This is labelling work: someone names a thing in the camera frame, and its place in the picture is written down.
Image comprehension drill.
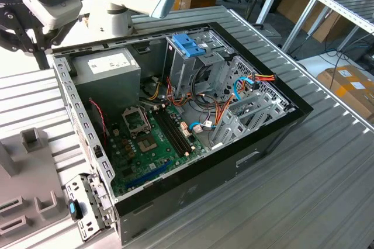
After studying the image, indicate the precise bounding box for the silver perforated disk bay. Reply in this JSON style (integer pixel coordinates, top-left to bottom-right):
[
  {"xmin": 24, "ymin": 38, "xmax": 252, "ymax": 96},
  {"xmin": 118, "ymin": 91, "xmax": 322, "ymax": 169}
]
[{"xmin": 209, "ymin": 56, "xmax": 296, "ymax": 149}]

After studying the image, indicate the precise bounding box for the red fan wire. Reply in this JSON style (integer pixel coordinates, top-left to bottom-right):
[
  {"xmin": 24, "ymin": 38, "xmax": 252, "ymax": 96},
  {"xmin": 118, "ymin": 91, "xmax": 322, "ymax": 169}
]
[{"xmin": 88, "ymin": 99, "xmax": 109, "ymax": 146}]

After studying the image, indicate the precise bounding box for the silver drive cage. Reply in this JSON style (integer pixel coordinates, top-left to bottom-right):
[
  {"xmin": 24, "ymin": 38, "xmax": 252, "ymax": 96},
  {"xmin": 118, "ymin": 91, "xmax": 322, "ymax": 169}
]
[{"xmin": 162, "ymin": 28, "xmax": 237, "ymax": 101}]

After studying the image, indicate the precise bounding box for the silver hinged card retainer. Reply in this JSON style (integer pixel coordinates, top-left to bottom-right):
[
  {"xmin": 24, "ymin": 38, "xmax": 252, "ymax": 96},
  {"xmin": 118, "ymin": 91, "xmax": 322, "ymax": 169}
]
[{"xmin": 64, "ymin": 172, "xmax": 116, "ymax": 243}]

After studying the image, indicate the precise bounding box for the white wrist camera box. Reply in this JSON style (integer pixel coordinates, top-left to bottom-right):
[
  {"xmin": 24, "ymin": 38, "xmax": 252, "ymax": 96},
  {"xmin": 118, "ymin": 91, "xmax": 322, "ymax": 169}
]
[{"xmin": 22, "ymin": 0, "xmax": 83, "ymax": 31}]

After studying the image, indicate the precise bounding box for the metal socket cover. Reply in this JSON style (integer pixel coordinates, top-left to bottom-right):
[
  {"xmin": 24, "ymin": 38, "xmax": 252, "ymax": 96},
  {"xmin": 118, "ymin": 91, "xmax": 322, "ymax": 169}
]
[{"xmin": 121, "ymin": 107, "xmax": 151, "ymax": 137}]

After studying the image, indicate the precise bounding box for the grey parts rack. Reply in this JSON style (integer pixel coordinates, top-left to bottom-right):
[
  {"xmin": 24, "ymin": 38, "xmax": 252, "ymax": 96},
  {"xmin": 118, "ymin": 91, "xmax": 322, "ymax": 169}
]
[{"xmin": 0, "ymin": 127, "xmax": 74, "ymax": 249}]

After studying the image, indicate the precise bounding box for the plain large cardboard box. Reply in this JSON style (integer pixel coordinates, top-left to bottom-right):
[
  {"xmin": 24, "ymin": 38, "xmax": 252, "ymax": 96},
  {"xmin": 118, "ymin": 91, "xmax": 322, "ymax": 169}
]
[{"xmin": 276, "ymin": 0, "xmax": 351, "ymax": 42}]

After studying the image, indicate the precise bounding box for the black RAM slot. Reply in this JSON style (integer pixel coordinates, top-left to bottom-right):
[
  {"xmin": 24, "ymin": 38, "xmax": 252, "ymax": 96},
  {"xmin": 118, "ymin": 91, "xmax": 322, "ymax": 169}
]
[
  {"xmin": 164, "ymin": 108, "xmax": 196, "ymax": 150},
  {"xmin": 153, "ymin": 110, "xmax": 188, "ymax": 157},
  {"xmin": 161, "ymin": 109, "xmax": 193, "ymax": 153},
  {"xmin": 157, "ymin": 109, "xmax": 190, "ymax": 155}
]

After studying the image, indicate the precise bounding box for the blue data wire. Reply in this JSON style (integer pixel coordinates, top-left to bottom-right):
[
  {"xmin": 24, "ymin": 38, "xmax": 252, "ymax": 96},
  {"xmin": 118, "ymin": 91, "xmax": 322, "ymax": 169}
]
[{"xmin": 233, "ymin": 75, "xmax": 254, "ymax": 101}]

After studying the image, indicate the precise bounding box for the aluminium slat rack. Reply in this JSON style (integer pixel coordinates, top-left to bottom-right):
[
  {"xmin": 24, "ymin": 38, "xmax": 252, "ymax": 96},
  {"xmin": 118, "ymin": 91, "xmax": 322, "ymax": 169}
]
[{"xmin": 282, "ymin": 0, "xmax": 374, "ymax": 54}]

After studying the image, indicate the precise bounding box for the power wire with black plug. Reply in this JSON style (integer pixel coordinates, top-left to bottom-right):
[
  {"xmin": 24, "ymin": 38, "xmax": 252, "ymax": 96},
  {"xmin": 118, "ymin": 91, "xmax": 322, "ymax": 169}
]
[{"xmin": 214, "ymin": 72, "xmax": 277, "ymax": 129}]

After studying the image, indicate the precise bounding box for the blue wire with white plug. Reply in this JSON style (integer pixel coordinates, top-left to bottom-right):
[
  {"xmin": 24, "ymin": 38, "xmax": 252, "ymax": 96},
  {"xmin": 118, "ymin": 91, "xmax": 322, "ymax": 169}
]
[{"xmin": 189, "ymin": 120, "xmax": 217, "ymax": 135}]

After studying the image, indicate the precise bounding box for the green motherboard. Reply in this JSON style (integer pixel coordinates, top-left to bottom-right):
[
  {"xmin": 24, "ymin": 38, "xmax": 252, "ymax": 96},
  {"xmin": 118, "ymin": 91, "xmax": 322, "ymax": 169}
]
[{"xmin": 108, "ymin": 104, "xmax": 211, "ymax": 197}]

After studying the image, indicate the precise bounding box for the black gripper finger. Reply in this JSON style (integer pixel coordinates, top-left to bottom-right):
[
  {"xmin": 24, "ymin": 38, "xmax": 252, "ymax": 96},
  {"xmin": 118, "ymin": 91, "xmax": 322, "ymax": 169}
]
[
  {"xmin": 0, "ymin": 5, "xmax": 45, "ymax": 70},
  {"xmin": 43, "ymin": 23, "xmax": 71, "ymax": 70}
]

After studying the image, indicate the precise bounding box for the open black PC case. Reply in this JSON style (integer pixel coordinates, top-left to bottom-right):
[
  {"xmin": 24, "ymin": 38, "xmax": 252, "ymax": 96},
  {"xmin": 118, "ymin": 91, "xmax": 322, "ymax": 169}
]
[{"xmin": 49, "ymin": 22, "xmax": 315, "ymax": 245}]

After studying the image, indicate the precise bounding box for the grey Dell power supply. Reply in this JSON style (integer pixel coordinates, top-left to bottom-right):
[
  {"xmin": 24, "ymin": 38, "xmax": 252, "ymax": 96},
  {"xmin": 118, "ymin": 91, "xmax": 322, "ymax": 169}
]
[{"xmin": 71, "ymin": 47, "xmax": 141, "ymax": 115}]

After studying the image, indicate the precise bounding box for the blue plastic drive bracket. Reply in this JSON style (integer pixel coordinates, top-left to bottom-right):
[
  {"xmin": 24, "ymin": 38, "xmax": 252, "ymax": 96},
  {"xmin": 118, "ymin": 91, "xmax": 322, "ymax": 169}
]
[{"xmin": 172, "ymin": 33, "xmax": 207, "ymax": 59}]

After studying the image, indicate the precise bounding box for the cardboard box with white labels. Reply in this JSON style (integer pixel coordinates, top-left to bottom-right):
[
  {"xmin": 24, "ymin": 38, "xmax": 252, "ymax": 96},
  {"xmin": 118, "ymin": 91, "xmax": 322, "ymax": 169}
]
[{"xmin": 317, "ymin": 64, "xmax": 374, "ymax": 121}]

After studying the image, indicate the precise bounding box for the power supply wire bundle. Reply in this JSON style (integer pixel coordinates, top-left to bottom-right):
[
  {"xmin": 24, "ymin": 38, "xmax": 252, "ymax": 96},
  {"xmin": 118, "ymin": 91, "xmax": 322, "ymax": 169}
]
[{"xmin": 140, "ymin": 76, "xmax": 193, "ymax": 109}]

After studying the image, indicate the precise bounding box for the black latch with blue stripe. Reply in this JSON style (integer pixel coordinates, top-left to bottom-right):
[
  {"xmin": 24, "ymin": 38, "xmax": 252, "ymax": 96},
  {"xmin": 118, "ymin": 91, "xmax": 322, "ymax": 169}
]
[{"xmin": 67, "ymin": 199, "xmax": 83, "ymax": 221}]

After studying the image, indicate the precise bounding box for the blue expansion slot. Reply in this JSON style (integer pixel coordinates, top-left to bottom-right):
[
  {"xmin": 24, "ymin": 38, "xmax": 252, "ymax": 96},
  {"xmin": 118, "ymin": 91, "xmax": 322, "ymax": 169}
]
[{"xmin": 125, "ymin": 160, "xmax": 172, "ymax": 190}]

